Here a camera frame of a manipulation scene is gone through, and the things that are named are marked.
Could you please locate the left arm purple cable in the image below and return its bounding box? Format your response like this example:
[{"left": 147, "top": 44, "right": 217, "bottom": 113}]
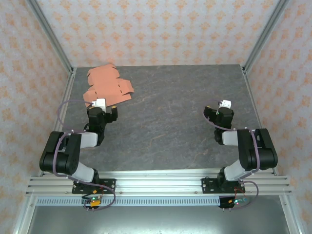
[{"left": 53, "top": 99, "right": 117, "bottom": 212}]

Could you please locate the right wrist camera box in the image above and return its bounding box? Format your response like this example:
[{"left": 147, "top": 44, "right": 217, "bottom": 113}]
[{"left": 218, "top": 99, "right": 232, "bottom": 110}]

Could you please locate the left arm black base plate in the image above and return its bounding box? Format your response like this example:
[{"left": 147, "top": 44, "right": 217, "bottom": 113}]
[{"left": 72, "top": 178, "right": 117, "bottom": 195}]

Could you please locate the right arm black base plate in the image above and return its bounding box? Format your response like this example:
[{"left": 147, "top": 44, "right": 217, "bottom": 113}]
[{"left": 201, "top": 177, "right": 245, "bottom": 195}]

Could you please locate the slotted grey cable duct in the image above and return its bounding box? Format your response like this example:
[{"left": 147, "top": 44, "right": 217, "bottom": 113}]
[{"left": 36, "top": 196, "right": 221, "bottom": 207}]

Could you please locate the aluminium frame post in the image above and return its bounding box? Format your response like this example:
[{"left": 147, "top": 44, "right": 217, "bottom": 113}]
[
  {"left": 242, "top": 0, "right": 291, "bottom": 74},
  {"left": 25, "top": 0, "right": 74, "bottom": 74}
]

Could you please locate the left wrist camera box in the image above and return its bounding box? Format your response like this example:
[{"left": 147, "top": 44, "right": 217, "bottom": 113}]
[{"left": 94, "top": 98, "right": 107, "bottom": 111}]

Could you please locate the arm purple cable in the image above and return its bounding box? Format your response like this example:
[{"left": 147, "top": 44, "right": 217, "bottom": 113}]
[
  {"left": 53, "top": 99, "right": 117, "bottom": 212},
  {"left": 202, "top": 98, "right": 259, "bottom": 210}
]

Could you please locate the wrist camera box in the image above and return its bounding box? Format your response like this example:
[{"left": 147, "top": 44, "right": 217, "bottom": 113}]
[
  {"left": 218, "top": 99, "right": 232, "bottom": 110},
  {"left": 94, "top": 98, "right": 107, "bottom": 111}
]

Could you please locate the salmon paper box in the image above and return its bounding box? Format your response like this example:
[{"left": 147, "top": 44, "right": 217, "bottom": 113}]
[{"left": 82, "top": 63, "right": 136, "bottom": 108}]

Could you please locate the aluminium mounting rail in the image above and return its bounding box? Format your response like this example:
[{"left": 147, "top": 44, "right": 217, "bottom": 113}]
[{"left": 25, "top": 170, "right": 293, "bottom": 196}]

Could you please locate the aluminium side rail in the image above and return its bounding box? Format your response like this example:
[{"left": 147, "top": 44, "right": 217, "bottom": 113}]
[
  {"left": 38, "top": 67, "right": 78, "bottom": 176},
  {"left": 240, "top": 65, "right": 279, "bottom": 176}
]

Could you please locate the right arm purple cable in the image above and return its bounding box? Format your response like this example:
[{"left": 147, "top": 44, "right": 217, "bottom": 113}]
[{"left": 202, "top": 98, "right": 259, "bottom": 210}]

